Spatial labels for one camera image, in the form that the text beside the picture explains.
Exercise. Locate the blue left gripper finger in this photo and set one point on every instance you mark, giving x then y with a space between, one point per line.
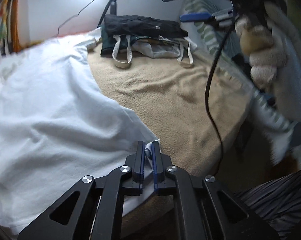
205 17

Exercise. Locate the white t-shirt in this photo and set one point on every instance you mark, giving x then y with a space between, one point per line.
56 126

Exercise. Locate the white gloved right hand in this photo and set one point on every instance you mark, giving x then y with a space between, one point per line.
274 53

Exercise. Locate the green striped white cloth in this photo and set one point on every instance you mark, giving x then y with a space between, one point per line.
275 127

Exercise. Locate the white canvas tote bag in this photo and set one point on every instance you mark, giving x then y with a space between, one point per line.
180 49

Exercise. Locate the black folded garment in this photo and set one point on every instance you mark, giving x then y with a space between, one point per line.
142 26

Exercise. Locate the black lamp tripod stand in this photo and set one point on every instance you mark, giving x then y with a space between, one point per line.
111 7

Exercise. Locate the dark green folded garment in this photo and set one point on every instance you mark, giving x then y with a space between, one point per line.
108 43

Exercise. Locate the dark pleated fabric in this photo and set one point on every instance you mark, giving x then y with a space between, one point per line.
278 202

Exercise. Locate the beige fleece blanket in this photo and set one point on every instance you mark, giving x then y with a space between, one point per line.
170 101

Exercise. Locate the colourful hanging items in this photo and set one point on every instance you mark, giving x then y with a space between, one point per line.
9 38

